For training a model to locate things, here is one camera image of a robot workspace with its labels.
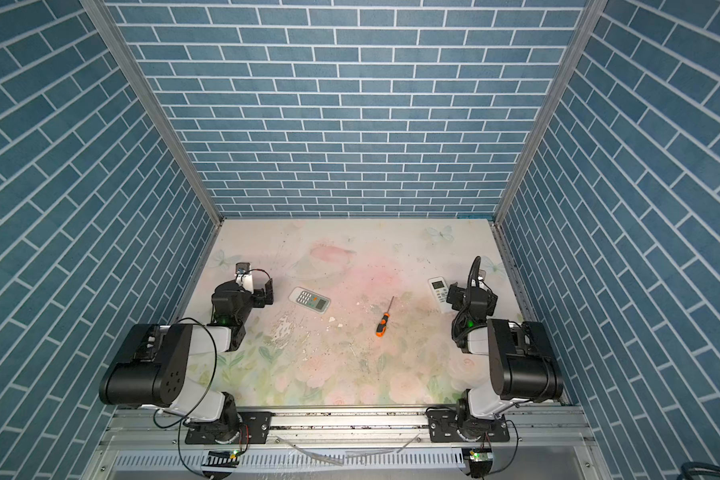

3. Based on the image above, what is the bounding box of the grey buttoned remote control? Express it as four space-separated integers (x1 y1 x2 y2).
288 287 331 313

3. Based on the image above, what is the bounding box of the orange black screwdriver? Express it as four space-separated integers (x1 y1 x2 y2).
375 297 395 337

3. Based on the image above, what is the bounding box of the black corrugated cable conduit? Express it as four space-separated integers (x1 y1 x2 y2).
466 255 482 301

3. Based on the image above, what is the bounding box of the right green circuit board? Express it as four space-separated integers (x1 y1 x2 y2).
464 448 494 477

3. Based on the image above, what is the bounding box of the green circuit board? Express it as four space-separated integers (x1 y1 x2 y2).
201 451 240 472
464 448 494 477

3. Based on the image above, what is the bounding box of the left green circuit board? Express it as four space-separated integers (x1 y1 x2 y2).
201 451 240 472

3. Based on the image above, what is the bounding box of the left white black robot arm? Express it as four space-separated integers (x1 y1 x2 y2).
99 270 274 443

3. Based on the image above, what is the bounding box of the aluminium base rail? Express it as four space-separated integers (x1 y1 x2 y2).
84 403 608 479

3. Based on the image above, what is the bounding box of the white air conditioner remote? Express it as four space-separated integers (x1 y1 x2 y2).
427 277 453 314

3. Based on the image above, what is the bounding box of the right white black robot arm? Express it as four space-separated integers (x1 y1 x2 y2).
446 283 564 425

